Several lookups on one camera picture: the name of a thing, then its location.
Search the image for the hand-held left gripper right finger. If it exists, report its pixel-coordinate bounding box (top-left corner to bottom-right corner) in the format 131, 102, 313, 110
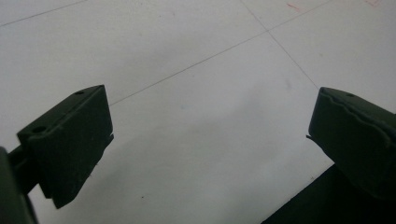
305, 86, 396, 201

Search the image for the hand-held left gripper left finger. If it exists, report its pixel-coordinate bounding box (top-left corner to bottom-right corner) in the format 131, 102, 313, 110
7, 84, 115, 210

